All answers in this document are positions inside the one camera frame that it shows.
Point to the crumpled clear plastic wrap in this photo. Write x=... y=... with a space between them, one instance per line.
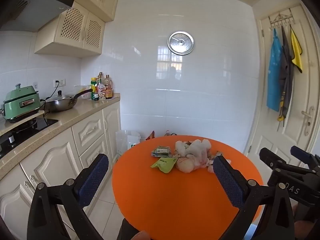
x=187 y=164

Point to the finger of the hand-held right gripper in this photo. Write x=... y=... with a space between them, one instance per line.
x=275 y=161
x=301 y=153

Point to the white plastic bag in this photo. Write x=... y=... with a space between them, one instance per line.
x=125 y=140

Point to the blue apron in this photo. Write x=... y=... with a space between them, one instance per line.
x=273 y=80

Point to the oil bottles on floor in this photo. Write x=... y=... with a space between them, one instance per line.
x=168 y=133

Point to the lime green packet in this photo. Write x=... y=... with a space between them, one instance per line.
x=163 y=164

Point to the white wall outlet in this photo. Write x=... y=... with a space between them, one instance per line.
x=59 y=82

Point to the shallow cream drawer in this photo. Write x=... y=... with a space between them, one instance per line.
x=87 y=130

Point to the crushed drink carton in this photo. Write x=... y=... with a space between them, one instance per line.
x=161 y=151

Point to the beige stone countertop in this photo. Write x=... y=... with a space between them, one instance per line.
x=82 y=110

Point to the red white label bottle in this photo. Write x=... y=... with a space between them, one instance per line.
x=101 y=91

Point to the round steel wall lid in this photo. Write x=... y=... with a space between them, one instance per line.
x=181 y=42

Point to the clear plastic container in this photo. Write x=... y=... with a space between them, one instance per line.
x=81 y=90

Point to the steel wok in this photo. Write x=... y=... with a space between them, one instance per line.
x=60 y=106

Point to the cream base cabinet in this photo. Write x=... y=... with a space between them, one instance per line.
x=55 y=160

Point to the deep cream drawer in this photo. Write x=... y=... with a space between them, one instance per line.
x=95 y=152

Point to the cream panel door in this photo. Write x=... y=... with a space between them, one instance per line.
x=270 y=142

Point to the black gas stove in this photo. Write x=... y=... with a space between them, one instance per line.
x=37 y=125

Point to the grey apron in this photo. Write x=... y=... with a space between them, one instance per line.
x=286 y=75

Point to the cream lattice wall cabinet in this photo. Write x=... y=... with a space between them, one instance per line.
x=72 y=25

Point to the yellow cloth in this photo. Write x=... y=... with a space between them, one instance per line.
x=296 y=50

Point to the metal door hook rack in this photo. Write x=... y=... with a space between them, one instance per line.
x=280 y=17

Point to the grey range hood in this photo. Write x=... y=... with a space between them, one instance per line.
x=32 y=12

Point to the dark cloth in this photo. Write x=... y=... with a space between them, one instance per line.
x=126 y=230

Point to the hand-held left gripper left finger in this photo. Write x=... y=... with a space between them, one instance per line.
x=93 y=177

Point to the person's right hand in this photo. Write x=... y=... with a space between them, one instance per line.
x=296 y=212

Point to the red bag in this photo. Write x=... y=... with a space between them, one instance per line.
x=150 y=135

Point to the tall oil bottle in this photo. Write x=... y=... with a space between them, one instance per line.
x=100 y=76

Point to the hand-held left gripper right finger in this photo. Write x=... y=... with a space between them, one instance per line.
x=227 y=180

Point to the green electric grill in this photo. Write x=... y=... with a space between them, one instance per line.
x=20 y=105

